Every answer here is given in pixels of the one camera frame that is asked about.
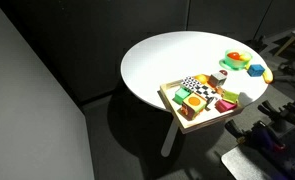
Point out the dark purple plastic plum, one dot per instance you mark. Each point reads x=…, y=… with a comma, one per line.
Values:
x=223, y=72

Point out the green translucent bowl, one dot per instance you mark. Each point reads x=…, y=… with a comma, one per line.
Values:
x=232, y=64

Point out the black white triangle pattern cube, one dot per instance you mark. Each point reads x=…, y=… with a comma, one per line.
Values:
x=190, y=82

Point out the cube with orange circle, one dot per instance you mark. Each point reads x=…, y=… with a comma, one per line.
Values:
x=193, y=105

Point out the white table leg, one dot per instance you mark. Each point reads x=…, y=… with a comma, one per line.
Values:
x=169, y=140

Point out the orange ball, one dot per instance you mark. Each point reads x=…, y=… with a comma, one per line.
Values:
x=202, y=78

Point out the black white checker cube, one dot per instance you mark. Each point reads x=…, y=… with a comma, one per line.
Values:
x=207, y=92

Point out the wooden tray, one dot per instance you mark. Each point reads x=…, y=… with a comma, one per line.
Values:
x=200, y=122

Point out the grey cube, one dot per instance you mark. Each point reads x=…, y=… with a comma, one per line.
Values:
x=217, y=79

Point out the magenta block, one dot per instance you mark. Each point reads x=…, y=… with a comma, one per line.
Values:
x=224, y=106

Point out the light green cube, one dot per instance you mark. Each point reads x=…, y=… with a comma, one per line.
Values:
x=230, y=96

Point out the red plastic tomato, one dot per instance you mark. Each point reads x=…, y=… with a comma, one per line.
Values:
x=233, y=55

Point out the blue cube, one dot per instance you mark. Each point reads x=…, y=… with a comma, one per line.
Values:
x=255, y=70

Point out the black purple spring clamp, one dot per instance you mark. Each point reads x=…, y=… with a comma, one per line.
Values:
x=270, y=108
x=253, y=133

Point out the yellow plastic banana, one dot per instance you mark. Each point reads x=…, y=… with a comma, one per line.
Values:
x=268, y=77

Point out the wooden table with white top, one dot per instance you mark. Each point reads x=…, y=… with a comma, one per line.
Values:
x=285, y=45

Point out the black perforated breadboard plate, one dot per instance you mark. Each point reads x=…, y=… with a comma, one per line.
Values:
x=293, y=136

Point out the grey base plate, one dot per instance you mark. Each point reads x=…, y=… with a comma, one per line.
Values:
x=243, y=163

